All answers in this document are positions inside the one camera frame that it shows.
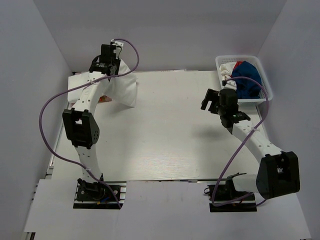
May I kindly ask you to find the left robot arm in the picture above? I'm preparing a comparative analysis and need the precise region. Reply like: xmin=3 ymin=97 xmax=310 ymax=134
xmin=62 ymin=41 xmax=124 ymax=200

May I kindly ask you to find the white red-print t-shirt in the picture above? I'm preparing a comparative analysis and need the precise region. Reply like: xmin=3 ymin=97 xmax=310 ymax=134
xmin=219 ymin=61 xmax=243 ymax=81

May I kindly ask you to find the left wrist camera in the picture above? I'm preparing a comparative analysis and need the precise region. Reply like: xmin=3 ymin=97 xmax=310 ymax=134
xmin=110 ymin=39 xmax=124 ymax=49

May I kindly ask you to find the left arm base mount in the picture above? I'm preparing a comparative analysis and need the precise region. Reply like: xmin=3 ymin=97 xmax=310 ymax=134
xmin=73 ymin=178 xmax=127 ymax=210

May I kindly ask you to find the blue t-shirt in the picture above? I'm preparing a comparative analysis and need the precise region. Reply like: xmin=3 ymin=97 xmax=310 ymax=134
xmin=231 ymin=61 xmax=262 ymax=99

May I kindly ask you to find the folded white t-shirt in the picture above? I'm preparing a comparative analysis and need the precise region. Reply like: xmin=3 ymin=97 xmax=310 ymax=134
xmin=67 ymin=72 xmax=89 ymax=104

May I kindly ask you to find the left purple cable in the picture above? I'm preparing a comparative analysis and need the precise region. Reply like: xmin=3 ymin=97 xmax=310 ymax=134
xmin=39 ymin=38 xmax=140 ymax=210

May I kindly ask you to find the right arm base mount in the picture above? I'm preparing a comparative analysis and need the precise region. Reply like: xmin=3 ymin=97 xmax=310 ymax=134
xmin=203 ymin=173 xmax=257 ymax=213

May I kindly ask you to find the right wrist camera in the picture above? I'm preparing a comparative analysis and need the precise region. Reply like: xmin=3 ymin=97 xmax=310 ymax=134
xmin=221 ymin=79 xmax=237 ymax=91

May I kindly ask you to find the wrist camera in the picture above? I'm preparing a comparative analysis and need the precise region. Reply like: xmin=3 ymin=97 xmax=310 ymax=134
xmin=221 ymin=79 xmax=237 ymax=91
xmin=110 ymin=39 xmax=124 ymax=49

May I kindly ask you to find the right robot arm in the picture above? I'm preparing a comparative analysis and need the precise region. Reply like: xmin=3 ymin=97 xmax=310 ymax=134
xmin=201 ymin=88 xmax=301 ymax=204

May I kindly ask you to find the white plastic basket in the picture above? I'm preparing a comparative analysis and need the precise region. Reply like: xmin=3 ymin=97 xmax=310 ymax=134
xmin=215 ymin=55 xmax=273 ymax=105

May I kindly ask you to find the white cartoon-print t-shirt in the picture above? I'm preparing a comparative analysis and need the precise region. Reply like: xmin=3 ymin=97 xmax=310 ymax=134
xmin=102 ymin=72 xmax=138 ymax=108

